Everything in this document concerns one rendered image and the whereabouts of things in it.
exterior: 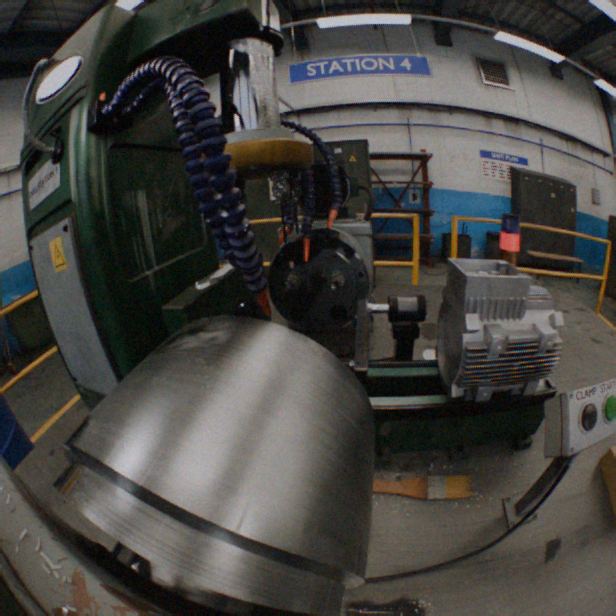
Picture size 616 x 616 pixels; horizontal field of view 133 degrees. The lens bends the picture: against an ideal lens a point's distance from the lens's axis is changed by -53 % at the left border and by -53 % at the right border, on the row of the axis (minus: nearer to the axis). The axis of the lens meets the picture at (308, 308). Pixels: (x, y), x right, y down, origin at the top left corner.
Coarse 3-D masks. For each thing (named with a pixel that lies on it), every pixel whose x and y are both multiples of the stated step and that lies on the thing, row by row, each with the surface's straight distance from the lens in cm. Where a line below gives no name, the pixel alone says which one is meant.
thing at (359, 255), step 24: (312, 240) 64; (336, 240) 63; (288, 264) 66; (312, 264) 64; (336, 264) 64; (360, 264) 64; (288, 288) 60; (312, 288) 66; (336, 288) 58; (360, 288) 66; (288, 312) 70; (312, 312) 69; (336, 312) 67
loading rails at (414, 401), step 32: (384, 384) 57; (416, 384) 58; (544, 384) 64; (384, 416) 48; (416, 416) 49; (448, 416) 51; (480, 416) 54; (512, 416) 59; (544, 416) 66; (384, 448) 55; (416, 448) 57; (448, 448) 58
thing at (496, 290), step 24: (456, 264) 46; (480, 264) 51; (504, 264) 52; (456, 288) 45; (480, 288) 42; (504, 288) 44; (528, 288) 46; (456, 312) 45; (480, 312) 43; (504, 312) 45
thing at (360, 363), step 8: (360, 304) 58; (368, 304) 59; (360, 312) 54; (368, 312) 58; (360, 320) 51; (360, 328) 48; (360, 336) 46; (360, 344) 43; (360, 352) 41; (360, 360) 40; (352, 368) 40; (360, 368) 38; (360, 376) 39
